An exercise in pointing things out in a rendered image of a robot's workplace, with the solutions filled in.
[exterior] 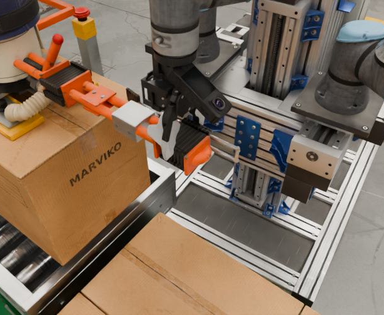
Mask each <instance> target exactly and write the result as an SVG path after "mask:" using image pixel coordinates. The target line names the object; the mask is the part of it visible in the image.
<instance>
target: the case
mask: <svg viewBox="0 0 384 315"><path fill-rule="evenodd" d="M91 73H92V76H91V77H92V80H93V81H96V82H97V83H98V84H99V86H100V85H103V86H104V87H106V88H108V89H110V90H112V91H114V92H116V94H115V96H117V97H119V98H121V99H124V100H125V101H127V102H129V101H128V99H127V95H126V87H124V86H122V85H120V84H118V83H116V82H114V81H112V80H110V79H107V78H105V77H103V76H101V75H99V74H97V73H95V72H92V71H91ZM83 107H84V105H82V104H81V103H79V102H77V103H76V104H74V105H72V106H71V107H69V108H68V107H66V103H65V106H64V107H62V106H60V105H59V104H57V103H54V104H52V105H51V104H49V105H47V106H46V107H45V108H44V109H42V110H41V111H38V114H40V115H42V116H43V118H44V122H43V123H42V124H40V125H39V126H37V127H36V128H34V129H32V130H31V131H29V132H27V133H26V134H24V135H23V136H21V137H19V138H18V139H16V140H15V141H11V140H10V139H8V138H7V137H6V136H4V135H2V134H1V133H0V215H1V216H2V217H3V218H5V219H6V220H7V221H9V222H10V223H11V224H12V225H13V226H14V227H16V228H17V229H18V230H20V231H21V232H22V233H23V234H24V235H25V236H27V237H28V238H29V239H30V240H32V242H34V243H35V244H36V245H38V246H39V247H40V248H41V249H42V250H43V251H45V252H46V253H47V254H49V255H50V256H51V257H52V258H53V259H55V260H56V261H57V262H58V263H60V265H62V266H64V265H65V264H66V263H67V262H68V261H69V260H70V259H72V258H73V257H74V256H75V255H76V254H77V253H78V252H79V251H80V250H82V248H83V247H85V245H87V243H89V242H90V241H91V240H92V239H93V238H94V237H95V236H96V235H97V234H99V233H100V232H101V231H102V230H103V229H104V228H105V227H106V226H107V225H108V224H109V223H110V222H111V221H112V220H113V219H114V218H116V217H117V216H118V215H119V214H120V213H121V212H122V211H123V210H125V209H126V208H127V207H128V206H129V205H130V204H131V203H132V202H133V201H134V200H135V199H136V198H137V197H138V196H139V195H140V194H142V193H143V192H144V191H145V190H146V189H147V188H148V187H149V186H150V185H151V182H150V176H149V167H148V158H147V152H146V143H145V139H143V138H142V140H140V141H139V142H135V141H133V140H132V139H130V138H128V137H126V136H124V135H123V134H121V133H119V132H117V131H115V130H114V126H113V122H112V121H111V120H109V119H108V118H106V117H104V116H102V115H100V116H96V115H94V114H93V113H91V112H89V111H87V110H85V109H84V108H83Z"/></svg>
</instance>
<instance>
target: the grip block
mask: <svg viewBox="0 0 384 315"><path fill-rule="evenodd" d="M70 64H71V65H70ZM91 76H92V73H91V70H90V69H88V68H86V67H84V66H82V65H80V64H78V63H76V62H74V61H70V63H69V60H65V61H63V62H61V63H59V64H57V65H55V66H53V67H52V68H50V69H48V70H46V71H45V72H42V73H41V74H39V77H40V78H39V82H40V83H41V85H42V86H43V88H44V90H43V93H44V96H45V97H47V98H48V99H50V100H52V101H54V102H55V103H57V104H59V105H60V106H62V107H64V106H65V103H66V107H67V108H70V107H71V106H72V105H74V104H76V103H77V101H75V100H73V99H72V98H70V97H69V92H70V90H72V89H75V90H77V91H79V92H80V93H82V94H84V95H85V94H87V93H88V92H87V91H86V90H84V89H83V83H84V82H85V81H89V82H91V83H93V84H94V82H93V80H92V77H91Z"/></svg>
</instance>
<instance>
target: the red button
mask: <svg viewBox="0 0 384 315"><path fill-rule="evenodd" d="M89 15H90V10H89V9H88V8H86V7H77V8H75V15H73V16H74V17H76V18H77V19H78V21H80V22H83V21H87V20H88V18H87V17H88V16H89Z"/></svg>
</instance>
